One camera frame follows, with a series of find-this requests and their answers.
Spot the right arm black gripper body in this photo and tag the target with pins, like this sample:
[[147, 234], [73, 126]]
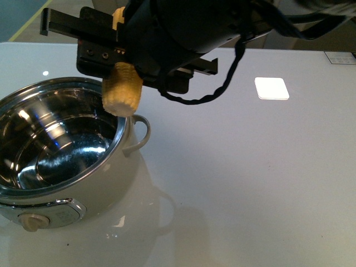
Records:
[[100, 47]]

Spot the yellow corn cob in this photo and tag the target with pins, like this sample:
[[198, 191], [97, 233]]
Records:
[[121, 92]]

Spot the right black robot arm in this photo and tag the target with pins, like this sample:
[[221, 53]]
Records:
[[160, 37]]

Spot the table label sticker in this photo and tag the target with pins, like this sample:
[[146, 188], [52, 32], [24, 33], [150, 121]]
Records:
[[340, 58]]

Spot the cream electric cooking pot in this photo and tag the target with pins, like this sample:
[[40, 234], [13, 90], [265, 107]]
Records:
[[63, 157]]

